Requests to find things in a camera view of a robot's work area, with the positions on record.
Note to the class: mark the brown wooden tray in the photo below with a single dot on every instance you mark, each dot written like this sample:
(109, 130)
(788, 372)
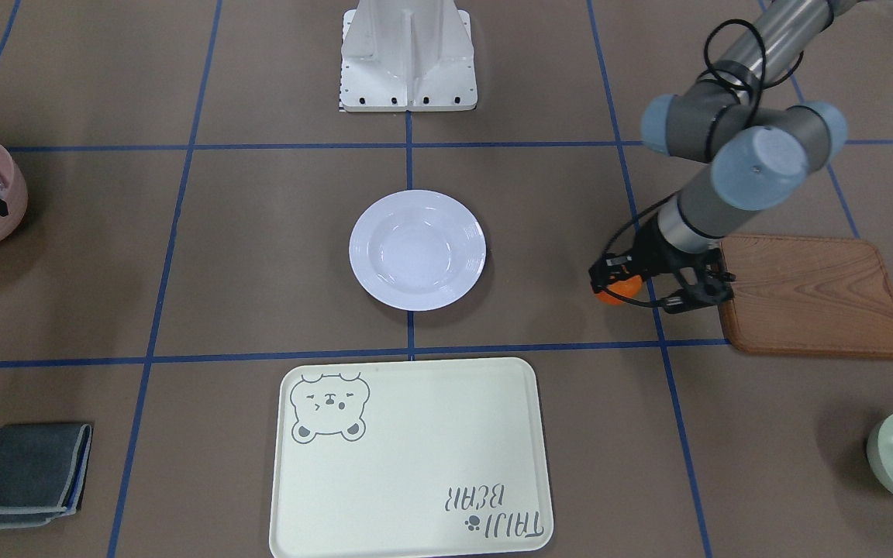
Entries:
(808, 296)

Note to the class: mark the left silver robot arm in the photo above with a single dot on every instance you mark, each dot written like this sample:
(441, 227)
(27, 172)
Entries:
(752, 158)

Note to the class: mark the white round plate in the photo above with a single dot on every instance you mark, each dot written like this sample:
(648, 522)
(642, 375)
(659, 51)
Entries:
(417, 250)

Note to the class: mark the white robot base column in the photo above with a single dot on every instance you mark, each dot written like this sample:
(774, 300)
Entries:
(400, 56)

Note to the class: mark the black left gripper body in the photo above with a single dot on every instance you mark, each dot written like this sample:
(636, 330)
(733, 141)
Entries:
(652, 253)

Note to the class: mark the orange fruit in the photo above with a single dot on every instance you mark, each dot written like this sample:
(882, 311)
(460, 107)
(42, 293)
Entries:
(617, 293)

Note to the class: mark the folded grey cloth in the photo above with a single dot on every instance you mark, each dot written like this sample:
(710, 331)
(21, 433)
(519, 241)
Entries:
(43, 469)

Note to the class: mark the cream bear tray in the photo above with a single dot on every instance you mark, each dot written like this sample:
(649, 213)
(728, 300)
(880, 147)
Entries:
(422, 458)

